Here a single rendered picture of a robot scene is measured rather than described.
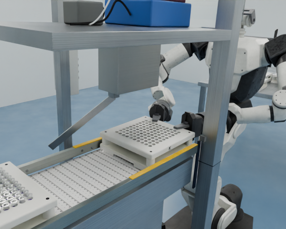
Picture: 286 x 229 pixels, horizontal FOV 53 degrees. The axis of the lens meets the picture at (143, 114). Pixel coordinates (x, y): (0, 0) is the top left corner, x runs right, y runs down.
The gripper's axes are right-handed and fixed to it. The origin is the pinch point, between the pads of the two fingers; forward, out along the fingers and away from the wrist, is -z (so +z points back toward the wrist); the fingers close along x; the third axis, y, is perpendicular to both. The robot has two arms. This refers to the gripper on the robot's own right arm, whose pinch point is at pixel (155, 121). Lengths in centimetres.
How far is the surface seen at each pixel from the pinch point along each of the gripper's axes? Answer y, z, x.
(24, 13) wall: 235, 297, -33
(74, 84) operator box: 54, 46, 0
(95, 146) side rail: 19.2, -17.8, 5.2
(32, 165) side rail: 32, -38, 4
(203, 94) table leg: -24, 139, 23
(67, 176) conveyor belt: 21.2, -37.2, 6.5
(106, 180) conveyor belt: 9.4, -36.3, 6.6
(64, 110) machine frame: 58, 40, 14
